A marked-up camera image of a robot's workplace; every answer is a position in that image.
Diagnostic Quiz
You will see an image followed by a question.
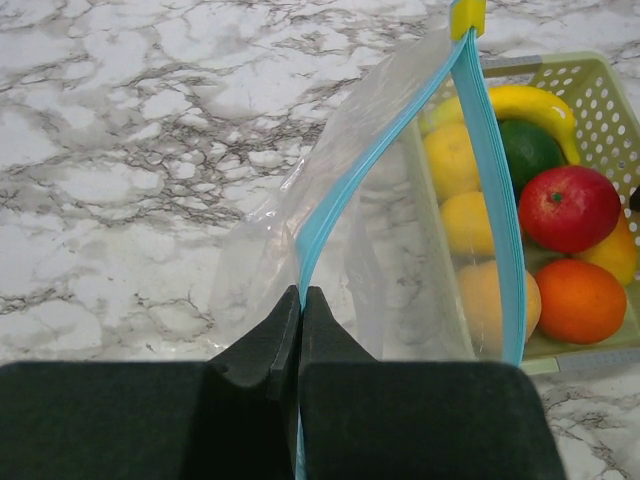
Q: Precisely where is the yellow lemon upper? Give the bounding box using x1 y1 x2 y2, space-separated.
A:
423 123 481 201

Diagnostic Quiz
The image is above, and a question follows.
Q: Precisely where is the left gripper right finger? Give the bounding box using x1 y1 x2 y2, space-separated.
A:
297 287 565 479

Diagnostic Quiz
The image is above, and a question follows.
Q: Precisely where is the yellow lemon lower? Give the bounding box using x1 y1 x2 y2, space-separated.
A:
440 191 495 256

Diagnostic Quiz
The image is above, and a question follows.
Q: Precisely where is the yellow orange mango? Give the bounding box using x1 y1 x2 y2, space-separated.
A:
572 211 638 286

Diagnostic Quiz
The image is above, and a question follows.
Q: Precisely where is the pale green plastic basket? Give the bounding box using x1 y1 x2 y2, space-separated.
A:
402 52 639 375

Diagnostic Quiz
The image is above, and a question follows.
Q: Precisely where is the yellow banana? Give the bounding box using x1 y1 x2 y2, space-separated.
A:
419 85 581 165

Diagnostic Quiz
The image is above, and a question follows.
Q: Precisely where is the orange tangerine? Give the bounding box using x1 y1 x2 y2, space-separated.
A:
534 258 627 345

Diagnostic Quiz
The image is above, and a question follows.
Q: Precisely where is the yellow lemon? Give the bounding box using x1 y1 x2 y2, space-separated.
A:
440 191 495 256
423 123 481 201

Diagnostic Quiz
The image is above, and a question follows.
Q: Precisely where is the green avocado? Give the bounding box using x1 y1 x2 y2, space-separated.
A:
499 119 566 199

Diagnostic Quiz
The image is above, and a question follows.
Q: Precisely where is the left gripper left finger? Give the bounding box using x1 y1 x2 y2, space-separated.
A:
1 287 300 479

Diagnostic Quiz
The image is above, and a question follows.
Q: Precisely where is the red apple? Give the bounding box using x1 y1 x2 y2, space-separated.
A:
518 165 622 254

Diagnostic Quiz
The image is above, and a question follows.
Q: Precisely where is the clear zip top bag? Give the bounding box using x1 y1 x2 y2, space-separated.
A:
207 0 529 480

